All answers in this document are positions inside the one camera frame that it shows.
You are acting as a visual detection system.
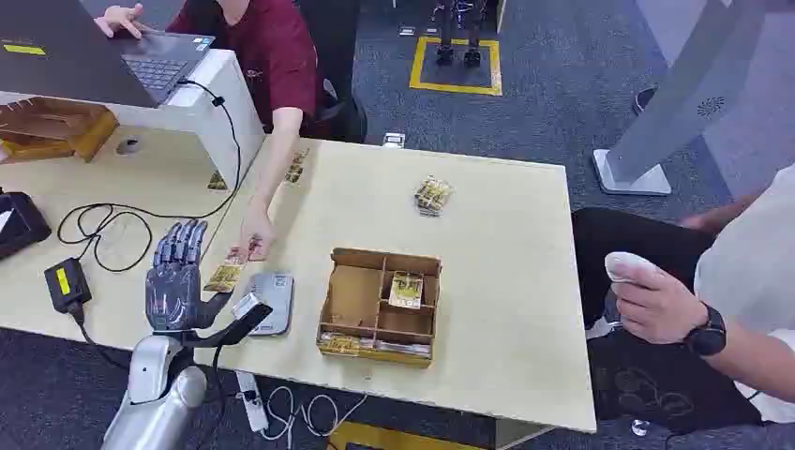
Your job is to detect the white cable loops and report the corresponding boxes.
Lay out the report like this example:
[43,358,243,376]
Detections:
[258,385,368,443]

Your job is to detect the dark grey laptop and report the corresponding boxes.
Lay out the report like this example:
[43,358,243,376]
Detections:
[0,0,217,110]

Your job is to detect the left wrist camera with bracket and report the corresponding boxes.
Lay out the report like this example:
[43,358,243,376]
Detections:
[183,292,275,349]

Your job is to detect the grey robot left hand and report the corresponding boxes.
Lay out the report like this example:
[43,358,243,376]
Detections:
[144,219,234,334]

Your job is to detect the white desk riser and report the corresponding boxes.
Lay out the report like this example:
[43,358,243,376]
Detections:
[0,49,267,191]

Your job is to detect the black power adapter, yellow label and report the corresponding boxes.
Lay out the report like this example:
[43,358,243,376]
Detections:
[43,257,93,314]

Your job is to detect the white handheld controller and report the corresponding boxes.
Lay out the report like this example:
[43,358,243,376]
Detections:
[604,251,665,285]

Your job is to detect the person's hand with black watch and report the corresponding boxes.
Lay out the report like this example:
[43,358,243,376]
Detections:
[610,263,710,347]

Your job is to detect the wooden card box with compartments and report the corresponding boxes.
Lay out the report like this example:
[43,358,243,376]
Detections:
[316,247,443,369]

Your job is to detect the black laptop charger cable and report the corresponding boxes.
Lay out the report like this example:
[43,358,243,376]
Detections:
[56,78,243,274]

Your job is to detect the person's hand holding card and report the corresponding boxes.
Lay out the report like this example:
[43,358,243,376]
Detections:
[239,203,277,263]

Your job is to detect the person's hand on laptop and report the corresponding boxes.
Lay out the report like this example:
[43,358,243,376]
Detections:
[93,3,157,39]

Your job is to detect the grey flat card reader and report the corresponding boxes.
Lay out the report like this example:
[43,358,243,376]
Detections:
[245,272,295,338]

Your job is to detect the gold printed card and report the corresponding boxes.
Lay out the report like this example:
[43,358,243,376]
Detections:
[202,262,245,294]

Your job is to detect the row of gold cards in box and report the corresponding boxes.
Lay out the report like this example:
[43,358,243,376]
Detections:
[318,332,433,360]

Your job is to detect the brown wooden tray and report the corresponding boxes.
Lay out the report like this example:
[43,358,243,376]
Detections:
[0,96,120,165]

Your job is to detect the person in red top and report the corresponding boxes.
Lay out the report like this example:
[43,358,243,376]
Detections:
[93,0,325,263]

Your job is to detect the white display stand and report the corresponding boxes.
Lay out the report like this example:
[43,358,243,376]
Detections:
[592,0,768,198]

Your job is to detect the person in pale top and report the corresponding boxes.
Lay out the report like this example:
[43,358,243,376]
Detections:
[571,164,795,429]

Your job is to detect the black wrist watch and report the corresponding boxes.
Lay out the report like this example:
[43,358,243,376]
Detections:
[683,302,728,358]

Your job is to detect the black device at desk edge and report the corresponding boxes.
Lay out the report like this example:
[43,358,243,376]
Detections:
[0,188,53,262]

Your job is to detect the white power strip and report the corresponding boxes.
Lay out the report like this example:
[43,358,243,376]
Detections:
[234,370,270,433]

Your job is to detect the black robot legs in background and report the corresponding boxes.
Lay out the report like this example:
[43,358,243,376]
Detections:
[432,0,488,68]

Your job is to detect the loose stack of gold cards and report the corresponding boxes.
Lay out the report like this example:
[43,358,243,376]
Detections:
[413,174,455,218]

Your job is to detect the gold card standing in box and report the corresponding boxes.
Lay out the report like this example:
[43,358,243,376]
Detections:
[388,271,426,310]

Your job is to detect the yellow floor tape square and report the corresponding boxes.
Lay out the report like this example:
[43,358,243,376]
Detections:
[408,36,503,98]

